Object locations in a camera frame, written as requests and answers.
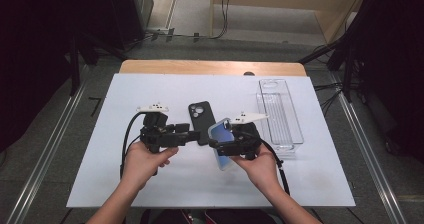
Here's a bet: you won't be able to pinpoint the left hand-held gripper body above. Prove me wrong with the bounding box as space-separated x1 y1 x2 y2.
136 103 181 153

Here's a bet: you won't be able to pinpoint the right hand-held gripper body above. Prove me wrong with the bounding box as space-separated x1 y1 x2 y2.
216 111 269 160

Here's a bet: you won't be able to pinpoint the smartphone with iridescent screen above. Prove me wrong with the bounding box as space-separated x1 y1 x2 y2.
207 117 236 171

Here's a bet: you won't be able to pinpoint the black phone case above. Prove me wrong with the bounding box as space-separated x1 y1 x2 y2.
188 100 217 147

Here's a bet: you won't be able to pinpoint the clear plastic bin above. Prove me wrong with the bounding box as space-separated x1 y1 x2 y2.
255 78 305 159

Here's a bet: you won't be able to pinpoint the person's left hand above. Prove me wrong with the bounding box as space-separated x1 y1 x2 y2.
119 142 179 189

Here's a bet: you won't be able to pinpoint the person's right hand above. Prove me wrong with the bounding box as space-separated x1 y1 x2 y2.
233 145 284 195

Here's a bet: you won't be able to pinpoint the white table board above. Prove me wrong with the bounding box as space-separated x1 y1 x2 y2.
65 73 356 208

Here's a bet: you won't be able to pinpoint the person's dark clothing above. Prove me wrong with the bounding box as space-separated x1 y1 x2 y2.
139 208 291 224

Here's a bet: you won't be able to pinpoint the black metal stand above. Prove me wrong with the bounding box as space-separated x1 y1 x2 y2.
67 30 101 97
298 17 369 102

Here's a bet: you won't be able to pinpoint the dark cabinet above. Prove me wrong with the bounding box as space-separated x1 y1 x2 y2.
106 0 155 50

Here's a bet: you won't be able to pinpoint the left hand-held gripper cable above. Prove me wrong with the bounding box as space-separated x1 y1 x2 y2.
119 112 148 179

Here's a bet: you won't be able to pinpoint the hand-held gripper cable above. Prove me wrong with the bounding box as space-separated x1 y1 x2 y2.
119 112 148 179
259 138 291 197

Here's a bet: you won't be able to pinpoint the right hand-held gripper cable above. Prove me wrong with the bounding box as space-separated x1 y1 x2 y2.
259 138 291 197

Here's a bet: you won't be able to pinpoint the black floor cables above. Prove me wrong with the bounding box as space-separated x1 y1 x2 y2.
313 81 345 116

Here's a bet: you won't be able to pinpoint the aluminium floor rail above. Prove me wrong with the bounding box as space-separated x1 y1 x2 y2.
329 72 408 224
6 63 90 224

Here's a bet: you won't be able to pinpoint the black hanging cables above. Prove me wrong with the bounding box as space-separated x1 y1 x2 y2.
213 0 233 40

